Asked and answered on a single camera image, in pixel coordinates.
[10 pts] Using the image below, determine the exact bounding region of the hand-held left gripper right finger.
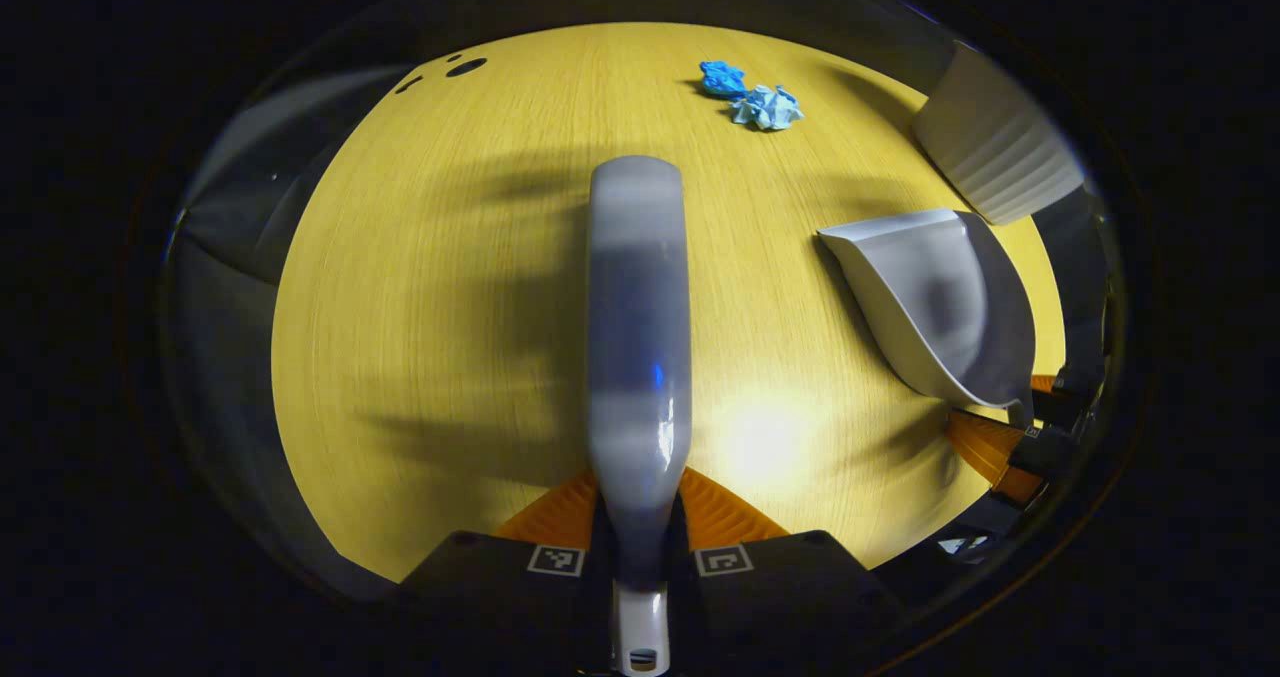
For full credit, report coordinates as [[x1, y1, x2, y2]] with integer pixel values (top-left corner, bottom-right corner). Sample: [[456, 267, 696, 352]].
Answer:
[[668, 465, 906, 677]]

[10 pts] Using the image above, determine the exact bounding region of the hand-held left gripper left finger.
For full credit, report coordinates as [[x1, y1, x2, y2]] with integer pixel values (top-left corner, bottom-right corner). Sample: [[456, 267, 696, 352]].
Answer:
[[395, 467, 613, 677]]

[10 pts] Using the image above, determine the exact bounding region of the grey plastic dustpan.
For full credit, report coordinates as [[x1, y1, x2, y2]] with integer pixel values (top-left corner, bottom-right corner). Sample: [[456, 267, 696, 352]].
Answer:
[[817, 209, 1039, 428]]

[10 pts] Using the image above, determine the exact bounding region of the white ribbed garbage bin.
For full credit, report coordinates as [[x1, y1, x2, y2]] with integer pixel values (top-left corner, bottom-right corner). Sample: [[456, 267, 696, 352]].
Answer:
[[910, 42, 1089, 226]]

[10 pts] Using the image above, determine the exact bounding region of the small grey broom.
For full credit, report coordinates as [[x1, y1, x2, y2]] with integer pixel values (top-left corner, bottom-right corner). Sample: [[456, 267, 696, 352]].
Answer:
[[585, 154, 694, 677]]

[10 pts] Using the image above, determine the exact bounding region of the light blue paper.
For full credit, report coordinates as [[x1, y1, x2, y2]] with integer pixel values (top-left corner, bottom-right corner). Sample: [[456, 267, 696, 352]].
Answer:
[[728, 84, 805, 132]]

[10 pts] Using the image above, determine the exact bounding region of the dark blue paper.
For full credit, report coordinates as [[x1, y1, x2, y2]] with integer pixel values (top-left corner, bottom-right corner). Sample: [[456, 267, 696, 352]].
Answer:
[[697, 59, 749, 98]]

